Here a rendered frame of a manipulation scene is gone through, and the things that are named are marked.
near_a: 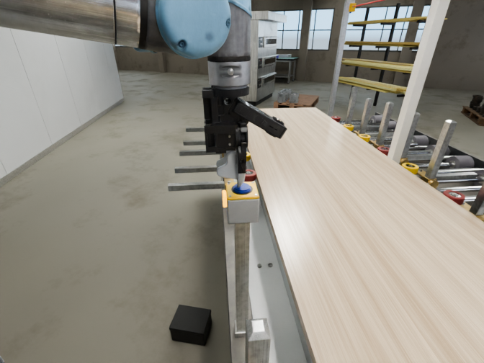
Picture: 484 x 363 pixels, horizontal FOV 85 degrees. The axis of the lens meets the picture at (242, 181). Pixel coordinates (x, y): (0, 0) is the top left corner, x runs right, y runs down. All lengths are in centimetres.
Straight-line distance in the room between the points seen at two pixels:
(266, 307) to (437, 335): 54
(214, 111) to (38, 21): 28
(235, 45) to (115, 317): 178
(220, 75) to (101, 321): 176
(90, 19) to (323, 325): 73
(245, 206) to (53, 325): 173
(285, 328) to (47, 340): 144
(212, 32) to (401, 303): 78
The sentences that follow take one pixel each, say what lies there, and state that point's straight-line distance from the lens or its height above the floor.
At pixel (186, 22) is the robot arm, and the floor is 153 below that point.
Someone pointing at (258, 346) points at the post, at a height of 110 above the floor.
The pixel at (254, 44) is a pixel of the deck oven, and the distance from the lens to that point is 672.
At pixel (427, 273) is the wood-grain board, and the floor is 90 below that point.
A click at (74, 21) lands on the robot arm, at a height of 153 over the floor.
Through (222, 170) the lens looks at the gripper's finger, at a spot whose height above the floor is 128.
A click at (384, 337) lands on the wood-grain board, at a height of 90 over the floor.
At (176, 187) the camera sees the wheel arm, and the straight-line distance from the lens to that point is 139.
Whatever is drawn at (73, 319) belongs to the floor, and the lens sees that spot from 210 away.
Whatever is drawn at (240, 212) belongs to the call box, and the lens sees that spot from 58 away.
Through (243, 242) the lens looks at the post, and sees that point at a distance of 66.
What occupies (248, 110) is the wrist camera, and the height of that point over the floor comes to 140.
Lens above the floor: 152
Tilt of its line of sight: 29 degrees down
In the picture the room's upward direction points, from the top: straight up
